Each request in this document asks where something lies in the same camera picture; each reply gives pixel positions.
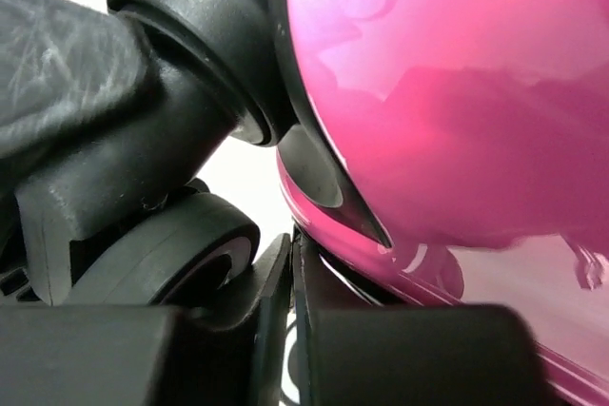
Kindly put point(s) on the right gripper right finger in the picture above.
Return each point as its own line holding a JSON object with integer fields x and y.
{"x": 352, "y": 352}

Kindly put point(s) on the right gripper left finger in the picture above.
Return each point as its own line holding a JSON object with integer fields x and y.
{"x": 154, "y": 355}

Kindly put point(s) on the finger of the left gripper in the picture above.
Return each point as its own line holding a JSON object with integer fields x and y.
{"x": 63, "y": 66}

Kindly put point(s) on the pink hard-shell suitcase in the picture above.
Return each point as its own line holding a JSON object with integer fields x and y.
{"x": 443, "y": 152}

